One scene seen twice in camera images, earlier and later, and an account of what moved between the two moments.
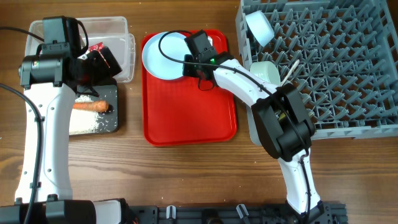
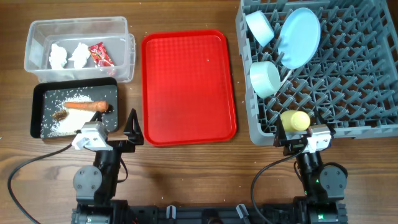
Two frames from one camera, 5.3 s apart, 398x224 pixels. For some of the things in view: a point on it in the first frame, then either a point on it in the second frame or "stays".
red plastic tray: (176, 112) stays
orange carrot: (101, 106) stays
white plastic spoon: (292, 68) stays
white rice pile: (81, 121) stays
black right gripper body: (191, 68) → (293, 146)
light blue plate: (174, 45) → (299, 38)
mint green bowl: (265, 70) stays
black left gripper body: (96, 69) → (119, 145)
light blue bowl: (260, 27) stays
